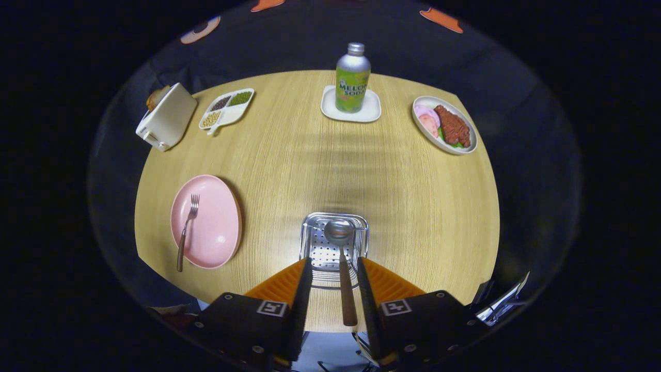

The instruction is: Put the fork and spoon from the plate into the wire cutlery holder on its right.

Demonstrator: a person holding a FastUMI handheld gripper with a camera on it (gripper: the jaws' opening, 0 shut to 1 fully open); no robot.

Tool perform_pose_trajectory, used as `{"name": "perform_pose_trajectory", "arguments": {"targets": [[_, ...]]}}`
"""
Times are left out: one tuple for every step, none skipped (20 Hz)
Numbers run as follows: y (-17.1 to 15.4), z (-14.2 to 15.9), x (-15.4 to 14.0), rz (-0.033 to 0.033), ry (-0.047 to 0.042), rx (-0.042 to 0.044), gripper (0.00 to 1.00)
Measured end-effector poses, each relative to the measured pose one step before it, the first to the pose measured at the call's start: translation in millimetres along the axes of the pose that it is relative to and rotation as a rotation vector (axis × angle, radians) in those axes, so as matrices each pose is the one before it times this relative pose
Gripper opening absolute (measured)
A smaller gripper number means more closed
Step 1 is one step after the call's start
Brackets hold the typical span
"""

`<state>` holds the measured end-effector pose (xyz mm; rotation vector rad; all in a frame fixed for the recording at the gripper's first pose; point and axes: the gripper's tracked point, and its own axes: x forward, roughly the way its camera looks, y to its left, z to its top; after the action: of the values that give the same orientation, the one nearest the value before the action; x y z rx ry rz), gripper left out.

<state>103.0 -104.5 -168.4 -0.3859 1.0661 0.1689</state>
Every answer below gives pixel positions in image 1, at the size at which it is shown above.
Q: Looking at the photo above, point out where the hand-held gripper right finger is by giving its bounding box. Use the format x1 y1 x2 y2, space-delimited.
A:
356 257 478 367

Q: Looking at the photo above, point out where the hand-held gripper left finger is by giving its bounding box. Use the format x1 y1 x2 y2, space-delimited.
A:
194 257 314 368

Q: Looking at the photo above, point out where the wooden handle metal spoon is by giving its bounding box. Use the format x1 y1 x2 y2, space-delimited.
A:
324 219 358 327

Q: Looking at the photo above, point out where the wooden handle metal fork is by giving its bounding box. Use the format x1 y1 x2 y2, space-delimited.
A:
177 194 200 273

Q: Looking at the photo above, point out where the perforated metal basket tray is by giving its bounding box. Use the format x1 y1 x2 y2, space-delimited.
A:
300 212 370 290

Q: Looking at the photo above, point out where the pink round plate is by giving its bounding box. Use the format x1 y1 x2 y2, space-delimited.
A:
170 175 243 270

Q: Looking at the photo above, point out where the dark red cloth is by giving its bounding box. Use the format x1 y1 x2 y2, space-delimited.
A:
150 305 201 330

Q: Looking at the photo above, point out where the white oval food plate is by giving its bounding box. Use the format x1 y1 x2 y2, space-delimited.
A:
412 96 478 156

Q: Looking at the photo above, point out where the green lettuce leaf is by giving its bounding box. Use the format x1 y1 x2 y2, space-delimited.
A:
439 127 465 150

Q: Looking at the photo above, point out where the brown fried meat piece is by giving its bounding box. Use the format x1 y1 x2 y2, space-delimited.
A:
434 105 471 148

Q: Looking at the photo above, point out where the white square coaster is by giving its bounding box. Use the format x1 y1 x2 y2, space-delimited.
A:
321 85 382 123

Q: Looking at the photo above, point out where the white divided snack dish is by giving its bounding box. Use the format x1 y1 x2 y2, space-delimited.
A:
199 88 255 136

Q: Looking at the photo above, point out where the pale pink ham slice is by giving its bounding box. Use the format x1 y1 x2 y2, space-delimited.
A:
414 105 440 125

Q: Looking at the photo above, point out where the cream white toaster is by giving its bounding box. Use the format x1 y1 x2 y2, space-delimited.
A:
135 83 198 152

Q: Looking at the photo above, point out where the green label silver drink bottle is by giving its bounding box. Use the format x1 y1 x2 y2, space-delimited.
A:
335 42 371 114

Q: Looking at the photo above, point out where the brown toast slice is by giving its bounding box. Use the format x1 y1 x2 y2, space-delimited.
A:
146 85 171 112

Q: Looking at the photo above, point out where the shiny metal frame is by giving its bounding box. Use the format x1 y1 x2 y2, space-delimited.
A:
474 272 530 327

